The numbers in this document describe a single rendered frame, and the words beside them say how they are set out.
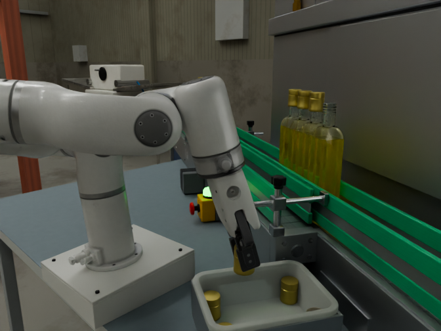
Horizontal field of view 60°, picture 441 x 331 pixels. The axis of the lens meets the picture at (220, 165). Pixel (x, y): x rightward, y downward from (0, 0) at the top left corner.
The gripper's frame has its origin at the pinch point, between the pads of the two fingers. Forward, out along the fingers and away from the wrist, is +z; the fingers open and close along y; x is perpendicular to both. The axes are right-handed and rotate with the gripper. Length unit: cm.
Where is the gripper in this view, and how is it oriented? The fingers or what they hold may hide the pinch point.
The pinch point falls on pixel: (244, 251)
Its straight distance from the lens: 64.1
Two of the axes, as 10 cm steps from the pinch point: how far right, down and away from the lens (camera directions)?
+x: -9.4, 3.1, -1.5
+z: 2.5, 9.2, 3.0
